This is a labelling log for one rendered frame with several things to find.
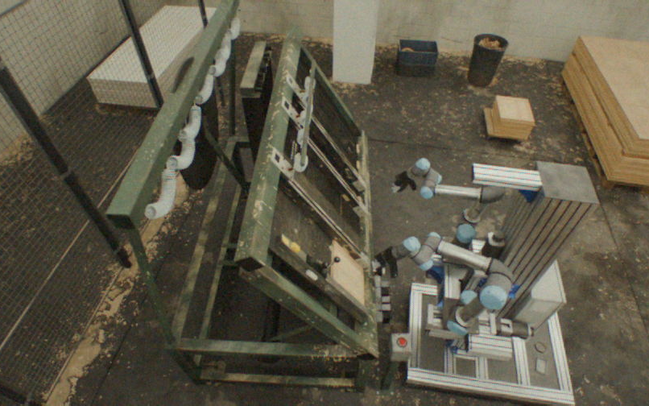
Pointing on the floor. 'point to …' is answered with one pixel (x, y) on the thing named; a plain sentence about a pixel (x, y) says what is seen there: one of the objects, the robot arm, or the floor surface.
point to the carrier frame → (328, 352)
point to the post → (389, 374)
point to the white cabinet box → (354, 39)
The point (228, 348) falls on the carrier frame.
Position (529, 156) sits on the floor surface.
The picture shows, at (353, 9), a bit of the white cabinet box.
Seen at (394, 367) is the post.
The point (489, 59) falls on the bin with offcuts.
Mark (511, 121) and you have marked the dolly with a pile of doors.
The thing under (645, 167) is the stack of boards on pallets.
